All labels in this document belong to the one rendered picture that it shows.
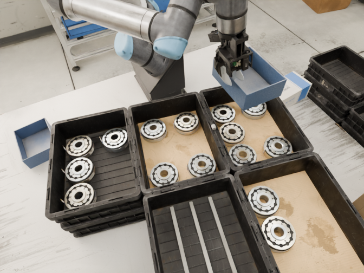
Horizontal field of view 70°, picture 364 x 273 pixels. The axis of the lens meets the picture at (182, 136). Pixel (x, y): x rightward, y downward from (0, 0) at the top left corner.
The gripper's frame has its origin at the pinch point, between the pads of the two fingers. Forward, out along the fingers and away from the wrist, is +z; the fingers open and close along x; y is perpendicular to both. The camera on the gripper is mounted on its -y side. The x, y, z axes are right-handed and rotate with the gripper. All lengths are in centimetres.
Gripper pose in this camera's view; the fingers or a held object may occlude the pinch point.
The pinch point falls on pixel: (228, 79)
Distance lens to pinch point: 86.3
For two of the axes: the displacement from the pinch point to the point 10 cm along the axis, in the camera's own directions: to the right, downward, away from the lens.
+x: 9.0, -4.2, 1.0
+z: 1.6, 5.5, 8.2
